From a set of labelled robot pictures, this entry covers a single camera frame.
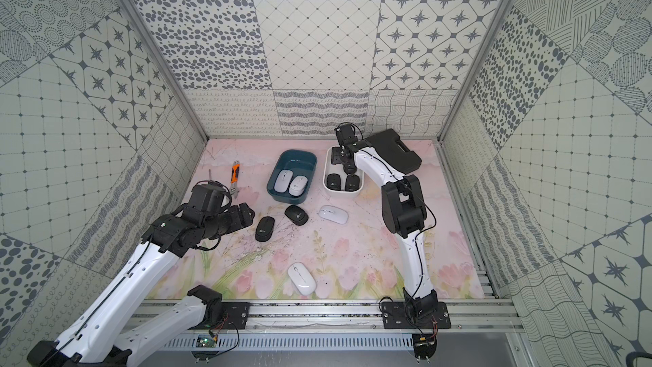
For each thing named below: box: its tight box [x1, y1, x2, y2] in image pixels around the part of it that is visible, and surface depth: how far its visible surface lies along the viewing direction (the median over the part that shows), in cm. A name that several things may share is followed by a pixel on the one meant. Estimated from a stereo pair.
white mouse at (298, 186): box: [288, 175, 309, 198], surface depth 103 cm
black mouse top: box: [284, 204, 310, 226], surface depth 96 cm
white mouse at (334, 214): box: [318, 204, 349, 226], surface depth 97 cm
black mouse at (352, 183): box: [344, 174, 360, 192], surface depth 104 cm
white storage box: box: [322, 146, 365, 198], surface depth 103 cm
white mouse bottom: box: [286, 261, 318, 297], surface depth 81 cm
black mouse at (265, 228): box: [255, 216, 276, 243], surface depth 91 cm
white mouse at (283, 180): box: [273, 169, 294, 194], surface depth 106 cm
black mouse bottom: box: [326, 173, 341, 192], surface depth 106 cm
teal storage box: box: [266, 148, 318, 204], surface depth 106 cm
